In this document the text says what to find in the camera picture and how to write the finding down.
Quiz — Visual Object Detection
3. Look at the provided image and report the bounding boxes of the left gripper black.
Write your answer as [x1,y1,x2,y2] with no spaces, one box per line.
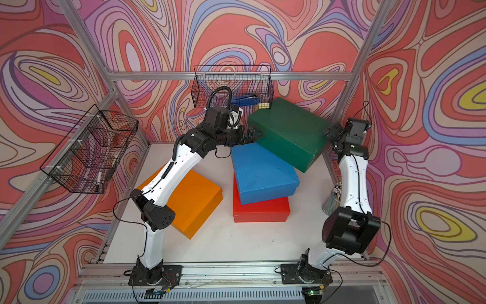
[213,123,263,148]

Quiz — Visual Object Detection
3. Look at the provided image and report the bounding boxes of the green shoebox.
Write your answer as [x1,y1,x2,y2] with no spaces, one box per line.
[248,98,330,173]

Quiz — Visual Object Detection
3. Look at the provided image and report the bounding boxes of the blue shoebox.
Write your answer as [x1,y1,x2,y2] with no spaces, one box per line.
[232,143,300,205]

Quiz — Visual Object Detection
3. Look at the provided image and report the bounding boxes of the red shoebox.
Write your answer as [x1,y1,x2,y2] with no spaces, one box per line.
[232,177,291,223]

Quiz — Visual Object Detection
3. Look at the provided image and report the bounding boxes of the orange shoebox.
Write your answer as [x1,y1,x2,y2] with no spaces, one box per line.
[138,166,224,240]

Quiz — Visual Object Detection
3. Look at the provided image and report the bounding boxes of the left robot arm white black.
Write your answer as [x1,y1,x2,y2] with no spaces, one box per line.
[129,86,262,286]

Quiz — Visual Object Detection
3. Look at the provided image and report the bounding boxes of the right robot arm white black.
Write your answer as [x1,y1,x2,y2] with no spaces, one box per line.
[295,118,381,283]

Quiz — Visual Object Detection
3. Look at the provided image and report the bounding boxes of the blue tool in basket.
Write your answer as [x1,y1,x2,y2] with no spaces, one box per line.
[232,94,260,107]

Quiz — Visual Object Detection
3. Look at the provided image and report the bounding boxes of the cup of pencils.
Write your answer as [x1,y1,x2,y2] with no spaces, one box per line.
[322,182,342,215]

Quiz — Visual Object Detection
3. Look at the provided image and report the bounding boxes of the marker pen in basket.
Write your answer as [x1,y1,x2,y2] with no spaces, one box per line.
[95,171,102,193]

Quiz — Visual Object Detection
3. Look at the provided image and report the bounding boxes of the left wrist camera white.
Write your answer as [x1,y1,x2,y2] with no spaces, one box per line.
[228,105,243,129]

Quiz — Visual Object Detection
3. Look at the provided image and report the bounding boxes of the black wire basket back wall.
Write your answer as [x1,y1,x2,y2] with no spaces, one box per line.
[191,64,274,111]

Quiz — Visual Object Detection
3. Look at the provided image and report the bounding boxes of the black wire basket wall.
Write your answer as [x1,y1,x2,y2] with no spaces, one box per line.
[191,64,274,111]
[40,105,139,195]

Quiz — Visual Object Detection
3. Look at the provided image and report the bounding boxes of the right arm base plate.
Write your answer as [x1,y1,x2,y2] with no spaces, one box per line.
[274,263,333,286]

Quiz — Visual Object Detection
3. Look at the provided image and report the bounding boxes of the aluminium front rail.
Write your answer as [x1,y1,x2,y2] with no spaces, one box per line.
[66,260,398,303]

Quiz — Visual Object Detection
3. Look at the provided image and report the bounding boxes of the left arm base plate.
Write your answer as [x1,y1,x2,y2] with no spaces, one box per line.
[129,264,183,287]

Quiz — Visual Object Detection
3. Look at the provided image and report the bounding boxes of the black wire basket left wall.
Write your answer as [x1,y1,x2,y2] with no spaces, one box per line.
[40,105,139,195]

